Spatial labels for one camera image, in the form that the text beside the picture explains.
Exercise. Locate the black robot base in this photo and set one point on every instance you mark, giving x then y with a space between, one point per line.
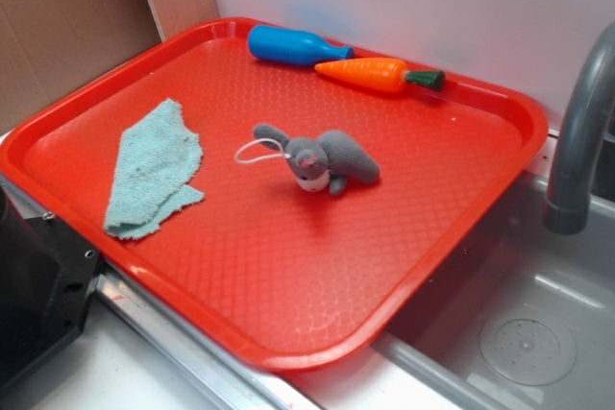
48 274

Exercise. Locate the gray plush bunny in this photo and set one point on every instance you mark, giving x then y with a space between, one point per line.
327 162

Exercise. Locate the red plastic tray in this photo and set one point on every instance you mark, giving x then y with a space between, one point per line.
283 279

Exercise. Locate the orange toy carrot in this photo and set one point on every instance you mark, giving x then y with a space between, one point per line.
383 74

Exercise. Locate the blue toy bottle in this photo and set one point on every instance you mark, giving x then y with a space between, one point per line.
294 46

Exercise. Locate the light blue cloth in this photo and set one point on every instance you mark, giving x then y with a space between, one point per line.
157 158

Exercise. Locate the gray plastic sink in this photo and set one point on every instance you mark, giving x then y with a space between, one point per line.
516 317

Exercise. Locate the gray faucet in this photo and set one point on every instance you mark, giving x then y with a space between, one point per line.
583 162

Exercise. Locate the brown cardboard panel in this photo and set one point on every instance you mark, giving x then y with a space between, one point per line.
51 47

